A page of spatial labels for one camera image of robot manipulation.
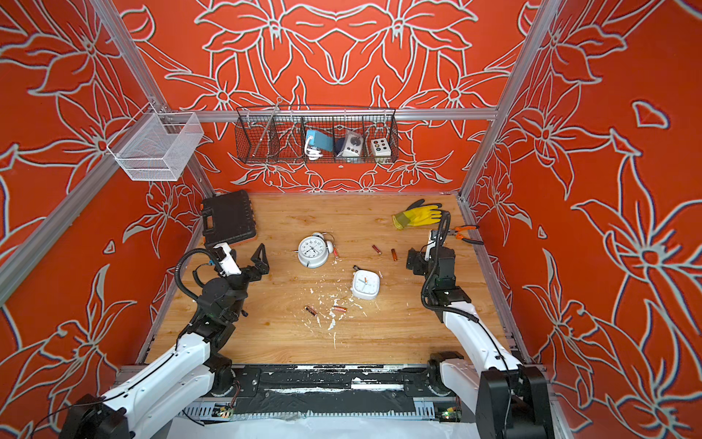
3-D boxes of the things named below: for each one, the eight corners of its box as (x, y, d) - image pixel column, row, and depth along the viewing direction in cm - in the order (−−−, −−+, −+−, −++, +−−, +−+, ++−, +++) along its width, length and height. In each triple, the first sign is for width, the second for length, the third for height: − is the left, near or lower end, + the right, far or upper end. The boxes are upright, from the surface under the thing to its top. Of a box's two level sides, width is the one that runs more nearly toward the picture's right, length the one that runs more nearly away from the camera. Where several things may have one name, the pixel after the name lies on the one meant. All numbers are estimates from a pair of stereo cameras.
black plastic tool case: (205, 252, 100) (201, 246, 97) (204, 204, 116) (201, 198, 113) (258, 237, 104) (255, 232, 102) (250, 193, 120) (247, 187, 117)
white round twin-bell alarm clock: (292, 260, 100) (290, 254, 97) (311, 234, 107) (310, 228, 104) (318, 273, 96) (317, 267, 93) (336, 246, 104) (336, 240, 101)
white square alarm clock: (353, 299, 91) (353, 294, 87) (353, 271, 97) (353, 265, 94) (380, 299, 91) (381, 294, 87) (377, 271, 97) (378, 265, 94)
